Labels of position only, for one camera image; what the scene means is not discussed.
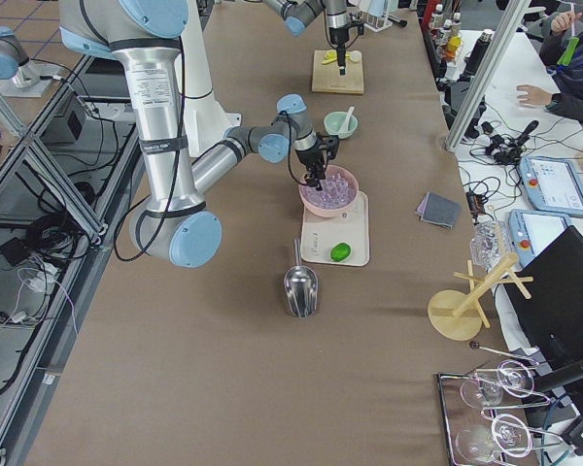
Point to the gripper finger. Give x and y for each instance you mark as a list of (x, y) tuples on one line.
[(309, 180), (339, 55), (318, 179), (343, 61)]

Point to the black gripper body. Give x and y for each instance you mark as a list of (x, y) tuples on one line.
[(339, 37), (309, 158)]

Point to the white ceramic spoon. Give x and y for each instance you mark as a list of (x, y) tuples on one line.
[(346, 121)]

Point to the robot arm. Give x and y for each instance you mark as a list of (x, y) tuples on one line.
[(148, 39), (338, 22)]

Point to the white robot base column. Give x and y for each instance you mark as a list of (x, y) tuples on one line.
[(205, 120)]

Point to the pink bowl of ice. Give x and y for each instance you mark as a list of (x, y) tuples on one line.
[(339, 190)]

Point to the mint green bowl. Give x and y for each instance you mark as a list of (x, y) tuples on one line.
[(333, 124)]

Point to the metal ice scoop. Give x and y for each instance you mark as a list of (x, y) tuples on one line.
[(301, 285)]

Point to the yellow plastic knife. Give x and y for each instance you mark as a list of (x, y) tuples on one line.
[(329, 59)]

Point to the wooden cutting board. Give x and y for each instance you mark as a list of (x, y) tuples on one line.
[(327, 79)]

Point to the cream serving tray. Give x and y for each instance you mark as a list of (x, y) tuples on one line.
[(319, 235)]

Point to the green lime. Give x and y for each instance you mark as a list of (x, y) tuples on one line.
[(340, 252)]

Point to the grey folded cloth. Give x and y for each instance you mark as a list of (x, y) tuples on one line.
[(438, 210)]

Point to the black thermos bottle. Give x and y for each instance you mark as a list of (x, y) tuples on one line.
[(477, 54)]

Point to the wooden mug tree stand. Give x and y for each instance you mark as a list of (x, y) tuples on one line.
[(459, 316)]

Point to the near teach pendant tablet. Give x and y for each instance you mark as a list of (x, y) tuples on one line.
[(531, 232)]

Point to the teach pendant tablet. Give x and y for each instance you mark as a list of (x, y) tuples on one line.
[(531, 232), (552, 185)]

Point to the far teach pendant tablet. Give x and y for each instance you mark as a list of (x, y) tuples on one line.
[(552, 185)]

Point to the seated person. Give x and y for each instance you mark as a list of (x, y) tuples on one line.
[(568, 100)]

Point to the wine glass rack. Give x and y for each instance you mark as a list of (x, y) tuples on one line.
[(483, 415)]

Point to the white wire cup rack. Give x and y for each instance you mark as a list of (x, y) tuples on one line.
[(378, 15)]

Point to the aluminium frame post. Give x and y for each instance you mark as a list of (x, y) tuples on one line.
[(512, 16)]

